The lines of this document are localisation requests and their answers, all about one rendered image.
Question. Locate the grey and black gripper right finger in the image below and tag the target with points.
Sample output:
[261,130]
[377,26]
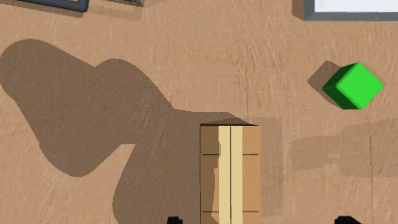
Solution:
[346,220]

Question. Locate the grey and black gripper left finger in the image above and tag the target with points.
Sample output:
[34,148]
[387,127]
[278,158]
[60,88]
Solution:
[174,220]

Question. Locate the green block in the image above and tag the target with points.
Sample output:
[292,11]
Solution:
[352,86]

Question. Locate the brown cardboard box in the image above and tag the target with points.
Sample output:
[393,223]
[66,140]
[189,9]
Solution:
[230,174]

